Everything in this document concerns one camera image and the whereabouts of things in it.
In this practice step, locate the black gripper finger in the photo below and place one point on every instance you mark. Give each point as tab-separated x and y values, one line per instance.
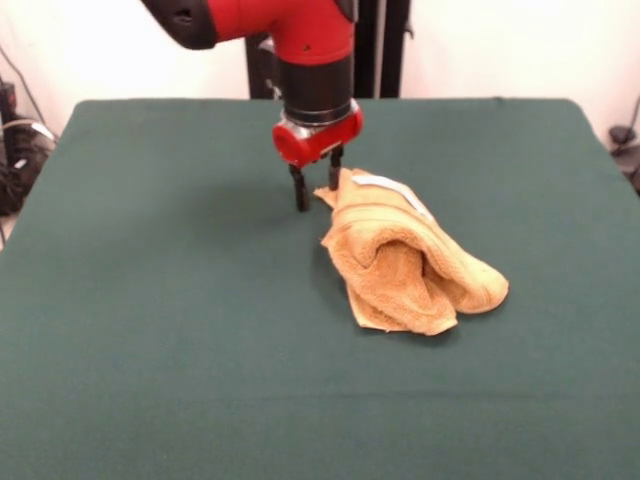
335	172
300	192

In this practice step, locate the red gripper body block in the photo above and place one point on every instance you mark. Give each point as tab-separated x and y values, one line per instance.
315	142

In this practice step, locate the tan terry towel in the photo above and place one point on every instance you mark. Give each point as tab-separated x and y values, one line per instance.
400	260

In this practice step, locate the dark green table cloth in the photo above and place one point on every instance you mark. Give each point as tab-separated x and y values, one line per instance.
150	325

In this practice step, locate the small black round object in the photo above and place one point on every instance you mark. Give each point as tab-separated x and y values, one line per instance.
620	135

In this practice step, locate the black floor object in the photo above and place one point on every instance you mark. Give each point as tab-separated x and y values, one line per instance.
634	175

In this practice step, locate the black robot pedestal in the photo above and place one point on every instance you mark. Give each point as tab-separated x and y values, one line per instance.
385	50

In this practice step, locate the black power strip red switch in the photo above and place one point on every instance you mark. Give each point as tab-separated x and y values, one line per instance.
7	95

